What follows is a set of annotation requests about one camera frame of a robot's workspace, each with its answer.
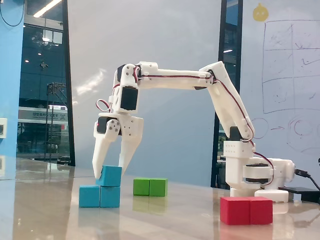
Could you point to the yellow round sticker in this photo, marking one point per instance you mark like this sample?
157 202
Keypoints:
260 13

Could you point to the dark parked car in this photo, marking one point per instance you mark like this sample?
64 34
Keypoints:
63 160

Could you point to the long red block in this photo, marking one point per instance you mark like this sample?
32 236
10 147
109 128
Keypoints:
245 211

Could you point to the black framed narrow window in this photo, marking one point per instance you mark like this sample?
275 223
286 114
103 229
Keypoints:
231 37

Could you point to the long blue block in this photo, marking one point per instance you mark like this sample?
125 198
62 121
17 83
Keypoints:
90 197

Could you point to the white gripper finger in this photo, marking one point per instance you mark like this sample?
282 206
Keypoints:
101 150
130 147

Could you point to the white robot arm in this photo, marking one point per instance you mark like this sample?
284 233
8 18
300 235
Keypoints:
175 80

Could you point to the small blue cube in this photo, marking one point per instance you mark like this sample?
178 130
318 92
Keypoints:
111 176

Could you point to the black power adapter box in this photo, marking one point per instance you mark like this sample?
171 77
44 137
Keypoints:
307 193

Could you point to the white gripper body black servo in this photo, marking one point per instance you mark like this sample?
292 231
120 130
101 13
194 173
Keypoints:
130 126

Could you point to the long green block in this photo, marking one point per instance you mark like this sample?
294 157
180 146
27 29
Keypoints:
150 187

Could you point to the white building signboard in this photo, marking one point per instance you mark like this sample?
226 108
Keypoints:
37 115

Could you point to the metal scaffold tower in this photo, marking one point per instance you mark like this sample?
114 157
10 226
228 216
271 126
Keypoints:
47 120

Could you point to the white wall switch box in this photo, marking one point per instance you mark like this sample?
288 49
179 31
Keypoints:
3 127

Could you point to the black window frame post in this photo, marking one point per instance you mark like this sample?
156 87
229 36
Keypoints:
67 75

